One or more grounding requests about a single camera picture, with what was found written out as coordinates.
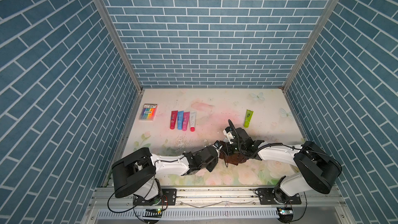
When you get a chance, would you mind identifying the brown wiping cloth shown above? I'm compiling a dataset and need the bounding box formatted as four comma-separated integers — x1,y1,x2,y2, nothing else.
219,150,247,166

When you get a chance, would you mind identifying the green toothpaste tube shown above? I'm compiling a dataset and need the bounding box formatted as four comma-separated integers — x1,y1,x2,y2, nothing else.
244,110,254,128

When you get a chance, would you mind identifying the white pink-capped toothpaste tube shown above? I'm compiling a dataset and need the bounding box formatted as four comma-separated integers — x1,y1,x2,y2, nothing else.
189,112,197,132

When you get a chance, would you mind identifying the magenta toothpaste tube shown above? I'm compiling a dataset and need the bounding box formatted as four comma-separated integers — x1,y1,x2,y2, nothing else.
182,112,190,131

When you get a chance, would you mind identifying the blue toothpaste tube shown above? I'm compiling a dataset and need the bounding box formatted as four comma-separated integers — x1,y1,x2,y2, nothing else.
177,111,184,130

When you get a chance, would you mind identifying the red toothpaste tube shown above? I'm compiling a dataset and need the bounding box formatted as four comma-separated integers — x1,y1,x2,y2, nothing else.
170,111,178,130

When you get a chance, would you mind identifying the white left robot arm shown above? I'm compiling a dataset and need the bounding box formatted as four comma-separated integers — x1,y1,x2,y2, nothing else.
112,146,219,201

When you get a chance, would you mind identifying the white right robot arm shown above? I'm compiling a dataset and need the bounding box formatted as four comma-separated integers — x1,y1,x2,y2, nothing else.
220,123,342,203

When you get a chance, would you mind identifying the rainbow highlighter pen pack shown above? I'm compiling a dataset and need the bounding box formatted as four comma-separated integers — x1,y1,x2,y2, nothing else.
139,104,158,121

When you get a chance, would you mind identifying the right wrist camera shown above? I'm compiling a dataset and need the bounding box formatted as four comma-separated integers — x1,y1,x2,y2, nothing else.
223,130,235,144

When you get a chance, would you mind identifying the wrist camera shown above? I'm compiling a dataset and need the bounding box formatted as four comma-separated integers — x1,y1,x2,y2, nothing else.
223,130,235,144
214,141,222,148

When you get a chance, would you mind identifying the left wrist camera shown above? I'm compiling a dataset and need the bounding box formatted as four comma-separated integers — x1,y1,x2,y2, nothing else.
214,141,222,148

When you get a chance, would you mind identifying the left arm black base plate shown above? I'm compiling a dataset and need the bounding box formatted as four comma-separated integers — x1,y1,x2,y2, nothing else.
133,188,177,206

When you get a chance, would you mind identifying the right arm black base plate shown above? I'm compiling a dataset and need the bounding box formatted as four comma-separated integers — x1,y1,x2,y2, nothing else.
255,188,302,205

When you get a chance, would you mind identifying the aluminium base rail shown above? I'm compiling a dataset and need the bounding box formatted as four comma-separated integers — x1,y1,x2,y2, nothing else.
82,186,354,224

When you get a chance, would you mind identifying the aluminium right corner post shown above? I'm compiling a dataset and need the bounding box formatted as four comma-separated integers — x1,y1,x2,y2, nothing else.
282,0,339,95

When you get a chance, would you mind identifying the aluminium corner post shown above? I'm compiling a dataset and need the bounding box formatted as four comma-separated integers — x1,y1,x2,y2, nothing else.
282,0,339,95
92,0,143,94

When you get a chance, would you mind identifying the aluminium left corner post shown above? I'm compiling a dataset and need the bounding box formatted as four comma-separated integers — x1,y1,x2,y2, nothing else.
92,0,143,94

